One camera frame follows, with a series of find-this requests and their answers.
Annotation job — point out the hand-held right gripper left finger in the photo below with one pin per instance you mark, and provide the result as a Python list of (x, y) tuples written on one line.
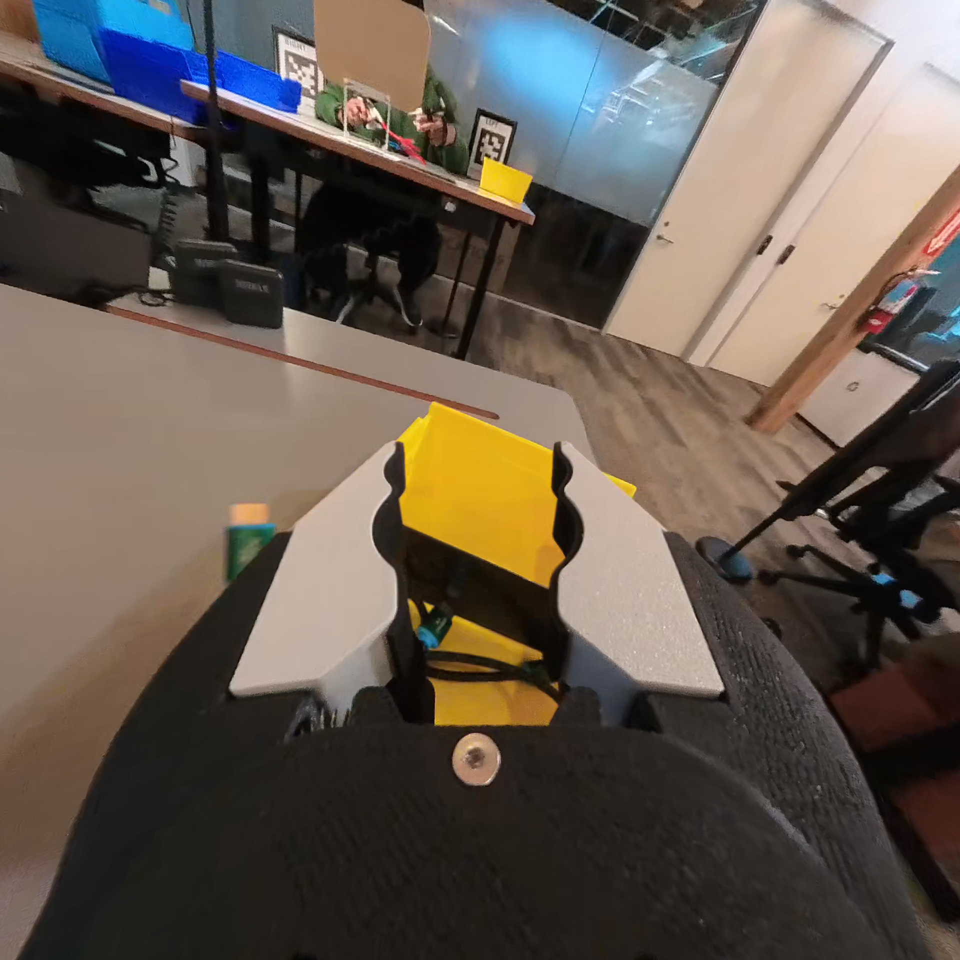
[(315, 600)]

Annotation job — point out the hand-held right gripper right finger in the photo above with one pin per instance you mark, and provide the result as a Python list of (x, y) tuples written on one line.
[(637, 600)]

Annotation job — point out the large yellow plastic bin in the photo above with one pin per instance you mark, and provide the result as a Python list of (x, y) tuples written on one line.
[(480, 487)]

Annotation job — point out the small green and tan object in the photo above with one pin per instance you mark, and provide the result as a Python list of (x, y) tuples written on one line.
[(251, 544)]

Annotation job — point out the black office chair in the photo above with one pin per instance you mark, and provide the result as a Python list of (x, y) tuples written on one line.
[(870, 592)]

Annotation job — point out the black hard case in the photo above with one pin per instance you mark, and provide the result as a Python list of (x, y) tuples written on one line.
[(196, 270), (253, 294)]

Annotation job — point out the red fire extinguisher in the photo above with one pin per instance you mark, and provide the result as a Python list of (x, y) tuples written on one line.
[(896, 300)]

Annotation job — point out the dark grey equipment box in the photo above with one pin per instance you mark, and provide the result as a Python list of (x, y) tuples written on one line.
[(75, 247)]

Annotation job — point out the white door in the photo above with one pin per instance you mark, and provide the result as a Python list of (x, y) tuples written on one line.
[(862, 225), (750, 187)]

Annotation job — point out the small yellow plastic bin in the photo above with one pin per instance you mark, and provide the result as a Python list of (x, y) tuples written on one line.
[(506, 180)]

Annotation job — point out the long desk with black legs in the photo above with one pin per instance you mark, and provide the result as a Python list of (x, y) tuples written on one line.
[(442, 176)]

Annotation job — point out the black stand pole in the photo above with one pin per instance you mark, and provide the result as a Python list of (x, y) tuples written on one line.
[(215, 150)]

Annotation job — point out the red arrow sign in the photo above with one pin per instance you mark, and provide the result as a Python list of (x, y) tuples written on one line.
[(946, 232)]

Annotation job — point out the framed printed tag sign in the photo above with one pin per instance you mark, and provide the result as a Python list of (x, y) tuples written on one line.
[(491, 142), (296, 64)]

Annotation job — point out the clear acrylic stand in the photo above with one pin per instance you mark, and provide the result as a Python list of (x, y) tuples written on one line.
[(367, 112)]

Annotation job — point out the dark blue storage bin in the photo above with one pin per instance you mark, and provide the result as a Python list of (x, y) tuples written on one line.
[(240, 79), (142, 75)]

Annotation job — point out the light blue storage bin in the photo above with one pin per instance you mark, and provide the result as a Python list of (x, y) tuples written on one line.
[(75, 37)]

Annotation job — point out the wooden post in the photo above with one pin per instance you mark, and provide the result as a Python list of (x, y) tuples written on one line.
[(825, 345)]

